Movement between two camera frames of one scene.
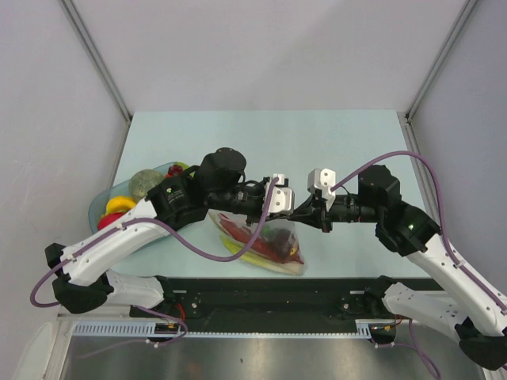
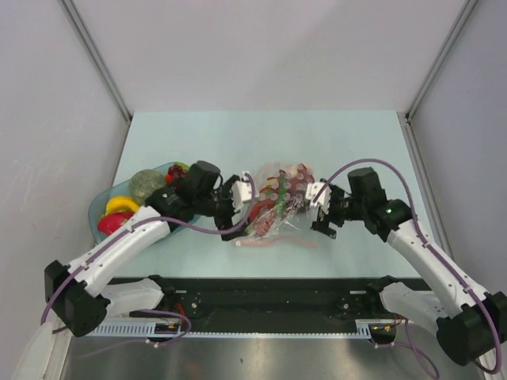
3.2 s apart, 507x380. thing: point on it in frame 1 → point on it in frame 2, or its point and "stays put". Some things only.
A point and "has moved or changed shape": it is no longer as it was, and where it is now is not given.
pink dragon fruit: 105,220 stays put
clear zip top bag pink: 276,248 has moved or changed shape
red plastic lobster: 264,248 has moved or changed shape
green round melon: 142,181 stays put
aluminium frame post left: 94,53 stays put
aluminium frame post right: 405,116 stays put
